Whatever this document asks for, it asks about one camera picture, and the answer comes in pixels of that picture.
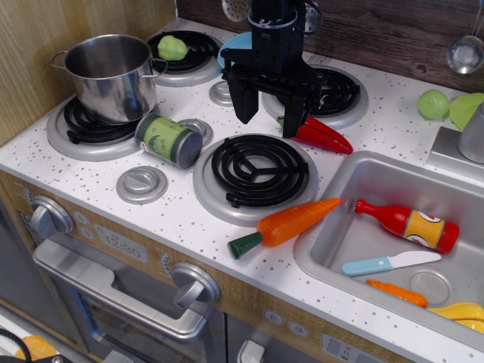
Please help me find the back right black burner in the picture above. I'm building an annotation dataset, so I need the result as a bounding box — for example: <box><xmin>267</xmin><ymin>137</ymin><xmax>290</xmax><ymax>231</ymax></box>
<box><xmin>309</xmin><ymin>64</ymin><xmax>369</xmax><ymax>130</ymax></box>

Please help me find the stainless steel pot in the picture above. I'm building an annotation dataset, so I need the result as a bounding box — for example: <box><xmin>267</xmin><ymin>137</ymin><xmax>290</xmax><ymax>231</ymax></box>
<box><xmin>51</xmin><ymin>34</ymin><xmax>168</xmax><ymax>125</ymax></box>

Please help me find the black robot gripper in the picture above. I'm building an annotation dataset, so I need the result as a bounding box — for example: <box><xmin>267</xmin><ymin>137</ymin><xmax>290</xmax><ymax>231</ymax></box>
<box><xmin>222</xmin><ymin>1</ymin><xmax>324</xmax><ymax>138</ymax></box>

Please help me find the light green toy broccoli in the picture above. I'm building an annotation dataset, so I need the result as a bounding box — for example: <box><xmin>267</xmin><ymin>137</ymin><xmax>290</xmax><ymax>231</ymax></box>
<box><xmin>157</xmin><ymin>35</ymin><xmax>188</xmax><ymax>61</ymax></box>

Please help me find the front left black burner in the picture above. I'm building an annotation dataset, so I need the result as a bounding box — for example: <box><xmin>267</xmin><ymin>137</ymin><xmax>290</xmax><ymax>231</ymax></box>
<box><xmin>46</xmin><ymin>96</ymin><xmax>139</xmax><ymax>162</ymax></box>

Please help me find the right silver oven dial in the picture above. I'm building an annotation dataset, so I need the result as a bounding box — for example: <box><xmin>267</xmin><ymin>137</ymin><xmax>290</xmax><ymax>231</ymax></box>
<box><xmin>171</xmin><ymin>262</ymin><xmax>221</xmax><ymax>309</ymax></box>

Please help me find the silver oven door handle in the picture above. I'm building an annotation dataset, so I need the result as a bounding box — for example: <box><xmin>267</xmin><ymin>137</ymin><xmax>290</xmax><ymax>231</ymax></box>
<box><xmin>33</xmin><ymin>240</ymin><xmax>207</xmax><ymax>344</ymax></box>

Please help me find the silver cabinet door handle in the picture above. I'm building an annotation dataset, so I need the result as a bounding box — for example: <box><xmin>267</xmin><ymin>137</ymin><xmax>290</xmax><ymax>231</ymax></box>
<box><xmin>237</xmin><ymin>340</ymin><xmax>265</xmax><ymax>363</ymax></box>

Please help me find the black burner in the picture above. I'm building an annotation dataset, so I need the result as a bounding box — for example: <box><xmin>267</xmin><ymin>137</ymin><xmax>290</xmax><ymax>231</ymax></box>
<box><xmin>46</xmin><ymin>96</ymin><xmax>139</xmax><ymax>162</ymax></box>
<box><xmin>193</xmin><ymin>134</ymin><xmax>319</xmax><ymax>227</ymax></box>
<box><xmin>147</xmin><ymin>30</ymin><xmax>222</xmax><ymax>87</ymax></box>
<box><xmin>309</xmin><ymin>64</ymin><xmax>369</xmax><ymax>130</ymax></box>

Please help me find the yellow object at bottom left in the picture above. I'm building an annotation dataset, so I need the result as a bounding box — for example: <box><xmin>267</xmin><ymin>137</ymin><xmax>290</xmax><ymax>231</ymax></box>
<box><xmin>22</xmin><ymin>336</ymin><xmax>57</xmax><ymax>361</ymax></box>

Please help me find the red toy chili pepper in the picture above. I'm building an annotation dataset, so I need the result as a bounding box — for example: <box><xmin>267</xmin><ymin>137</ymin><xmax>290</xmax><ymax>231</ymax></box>
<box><xmin>293</xmin><ymin>116</ymin><xmax>353</xmax><ymax>154</ymax></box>

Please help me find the silver toy faucet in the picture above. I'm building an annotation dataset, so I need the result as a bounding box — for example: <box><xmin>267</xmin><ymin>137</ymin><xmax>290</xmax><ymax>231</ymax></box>
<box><xmin>427</xmin><ymin>104</ymin><xmax>483</xmax><ymax>182</ymax></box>

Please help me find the oven clock display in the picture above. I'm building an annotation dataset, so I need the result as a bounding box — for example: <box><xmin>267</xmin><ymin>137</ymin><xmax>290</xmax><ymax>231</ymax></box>
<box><xmin>95</xmin><ymin>224</ymin><xmax>148</xmax><ymax>264</ymax></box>

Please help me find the green toy lettuce leaf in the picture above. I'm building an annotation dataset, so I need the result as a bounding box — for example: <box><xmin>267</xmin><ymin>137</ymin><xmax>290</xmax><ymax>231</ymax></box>
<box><xmin>448</xmin><ymin>92</ymin><xmax>484</xmax><ymax>131</ymax></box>

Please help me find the light blue plastic bowl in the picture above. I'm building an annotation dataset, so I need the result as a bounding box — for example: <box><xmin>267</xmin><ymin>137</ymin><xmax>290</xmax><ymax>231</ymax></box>
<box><xmin>218</xmin><ymin>32</ymin><xmax>252</xmax><ymax>69</ymax></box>

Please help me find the back left black burner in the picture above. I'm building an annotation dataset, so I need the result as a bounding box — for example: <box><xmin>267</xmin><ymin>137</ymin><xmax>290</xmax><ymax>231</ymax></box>
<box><xmin>147</xmin><ymin>30</ymin><xmax>222</xmax><ymax>87</ymax></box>

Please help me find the left silver oven dial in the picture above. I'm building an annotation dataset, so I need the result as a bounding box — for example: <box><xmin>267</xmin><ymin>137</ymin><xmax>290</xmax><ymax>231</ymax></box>
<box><xmin>30</xmin><ymin>195</ymin><xmax>75</xmax><ymax>238</ymax></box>

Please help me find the large orange toy carrot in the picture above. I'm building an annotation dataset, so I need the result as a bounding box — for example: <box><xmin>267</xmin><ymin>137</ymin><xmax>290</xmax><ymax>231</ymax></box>
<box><xmin>228</xmin><ymin>198</ymin><xmax>341</xmax><ymax>259</ymax></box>

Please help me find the silver oven dial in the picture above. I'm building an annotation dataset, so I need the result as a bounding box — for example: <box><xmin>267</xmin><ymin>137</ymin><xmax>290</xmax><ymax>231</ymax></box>
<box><xmin>171</xmin><ymin>262</ymin><xmax>221</xmax><ymax>309</ymax></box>
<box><xmin>30</xmin><ymin>195</ymin><xmax>75</xmax><ymax>238</ymax></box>

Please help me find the middle silver stovetop knob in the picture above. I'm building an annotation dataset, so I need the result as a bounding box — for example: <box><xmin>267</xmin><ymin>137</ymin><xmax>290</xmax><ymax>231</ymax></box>
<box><xmin>178</xmin><ymin>118</ymin><xmax>213</xmax><ymax>147</ymax></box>

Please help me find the green toy apple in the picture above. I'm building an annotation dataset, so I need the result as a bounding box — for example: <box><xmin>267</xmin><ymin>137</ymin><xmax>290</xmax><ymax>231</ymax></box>
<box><xmin>417</xmin><ymin>89</ymin><xmax>450</xmax><ymax>119</ymax></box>

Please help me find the small orange toy carrot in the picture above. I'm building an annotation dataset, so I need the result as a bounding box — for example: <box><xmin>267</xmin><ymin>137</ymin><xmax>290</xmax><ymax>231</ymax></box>
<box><xmin>365</xmin><ymin>279</ymin><xmax>428</xmax><ymax>308</ymax></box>

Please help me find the yellow toy banana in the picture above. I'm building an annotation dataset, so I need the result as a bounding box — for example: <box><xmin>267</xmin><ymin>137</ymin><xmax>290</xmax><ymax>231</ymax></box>
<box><xmin>429</xmin><ymin>302</ymin><xmax>483</xmax><ymax>333</ymax></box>

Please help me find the front silver stovetop knob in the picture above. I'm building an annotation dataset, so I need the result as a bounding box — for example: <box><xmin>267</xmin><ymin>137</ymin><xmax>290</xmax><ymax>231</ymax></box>
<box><xmin>116</xmin><ymin>166</ymin><xmax>168</xmax><ymax>205</ymax></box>

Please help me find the silver stovetop knob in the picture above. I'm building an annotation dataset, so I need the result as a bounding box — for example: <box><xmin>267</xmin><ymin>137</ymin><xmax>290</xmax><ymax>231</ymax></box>
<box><xmin>116</xmin><ymin>166</ymin><xmax>168</xmax><ymax>205</ymax></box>
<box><xmin>178</xmin><ymin>118</ymin><xmax>213</xmax><ymax>147</ymax></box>
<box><xmin>209</xmin><ymin>80</ymin><xmax>233</xmax><ymax>107</ymax></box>

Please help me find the silver toy sink basin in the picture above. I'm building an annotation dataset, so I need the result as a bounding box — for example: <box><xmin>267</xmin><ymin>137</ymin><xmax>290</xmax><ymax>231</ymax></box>
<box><xmin>295</xmin><ymin>151</ymin><xmax>483</xmax><ymax>351</ymax></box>

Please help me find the blue handled toy knife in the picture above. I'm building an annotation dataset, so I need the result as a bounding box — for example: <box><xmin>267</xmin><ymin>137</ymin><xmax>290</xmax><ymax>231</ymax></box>
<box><xmin>341</xmin><ymin>251</ymin><xmax>442</xmax><ymax>277</ymax></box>

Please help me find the front right black burner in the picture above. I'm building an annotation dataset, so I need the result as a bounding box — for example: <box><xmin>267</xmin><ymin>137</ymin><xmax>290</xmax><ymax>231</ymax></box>
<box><xmin>193</xmin><ymin>134</ymin><xmax>319</xmax><ymax>227</ymax></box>

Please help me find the silver perforated skimmer spoon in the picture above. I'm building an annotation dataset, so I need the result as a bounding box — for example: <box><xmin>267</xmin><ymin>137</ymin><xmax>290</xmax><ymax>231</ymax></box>
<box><xmin>222</xmin><ymin>0</ymin><xmax>251</xmax><ymax>23</ymax></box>

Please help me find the back silver stovetop knob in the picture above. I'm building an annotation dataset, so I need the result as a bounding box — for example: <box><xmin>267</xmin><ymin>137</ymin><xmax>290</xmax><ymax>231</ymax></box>
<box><xmin>209</xmin><ymin>80</ymin><xmax>233</xmax><ymax>107</ymax></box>

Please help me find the red toy ketchup bottle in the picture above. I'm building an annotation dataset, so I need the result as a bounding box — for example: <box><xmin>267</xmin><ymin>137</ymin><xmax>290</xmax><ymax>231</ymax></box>
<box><xmin>355</xmin><ymin>199</ymin><xmax>460</xmax><ymax>253</ymax></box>

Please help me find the green toy food can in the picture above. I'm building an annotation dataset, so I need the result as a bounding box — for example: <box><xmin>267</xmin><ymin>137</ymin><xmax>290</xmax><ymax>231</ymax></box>
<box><xmin>135</xmin><ymin>113</ymin><xmax>203</xmax><ymax>169</ymax></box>

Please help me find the silver hanging ladle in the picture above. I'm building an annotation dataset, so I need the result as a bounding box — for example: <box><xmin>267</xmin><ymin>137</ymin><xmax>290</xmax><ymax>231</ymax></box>
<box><xmin>446</xmin><ymin>0</ymin><xmax>483</xmax><ymax>74</ymax></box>

